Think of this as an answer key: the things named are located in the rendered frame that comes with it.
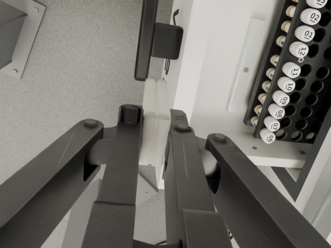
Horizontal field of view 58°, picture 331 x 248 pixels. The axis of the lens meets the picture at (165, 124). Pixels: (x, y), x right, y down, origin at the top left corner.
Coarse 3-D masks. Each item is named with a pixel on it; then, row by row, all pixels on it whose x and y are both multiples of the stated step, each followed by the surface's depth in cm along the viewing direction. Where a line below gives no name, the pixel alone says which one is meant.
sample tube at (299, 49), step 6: (282, 36) 29; (276, 42) 30; (282, 42) 29; (294, 42) 27; (300, 42) 27; (294, 48) 27; (300, 48) 26; (306, 48) 26; (294, 54) 27; (300, 54) 26; (306, 54) 27
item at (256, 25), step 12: (252, 24) 31; (264, 24) 31; (252, 36) 32; (252, 48) 32; (240, 60) 33; (252, 60) 33; (240, 72) 34; (240, 84) 34; (240, 96) 35; (228, 108) 36
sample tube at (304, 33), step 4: (284, 24) 29; (288, 24) 28; (284, 28) 29; (288, 28) 28; (300, 28) 26; (304, 28) 26; (308, 28) 25; (312, 28) 26; (296, 32) 26; (300, 32) 26; (304, 32) 26; (308, 32) 26; (312, 32) 26; (296, 36) 27; (300, 36) 26; (304, 36) 26; (308, 36) 26; (312, 36) 26; (304, 40) 26; (308, 40) 26
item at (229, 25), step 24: (240, 0) 31; (264, 0) 31; (216, 24) 32; (240, 24) 32; (216, 48) 33; (240, 48) 33; (264, 48) 34; (216, 72) 35; (216, 96) 36; (192, 120) 37; (216, 120) 38; (240, 120) 38; (240, 144) 35; (264, 144) 36; (288, 144) 38; (312, 144) 39
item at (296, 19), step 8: (304, 0) 26; (296, 8) 26; (304, 8) 26; (312, 8) 26; (296, 16) 26; (296, 24) 26; (304, 24) 26; (288, 32) 27; (288, 40) 27; (296, 40) 27; (288, 48) 27; (280, 56) 28; (288, 56) 28; (280, 64) 28; (280, 72) 28; (272, 80) 29; (272, 88) 29; (264, 104) 30; (264, 112) 30; (256, 128) 32; (256, 136) 32
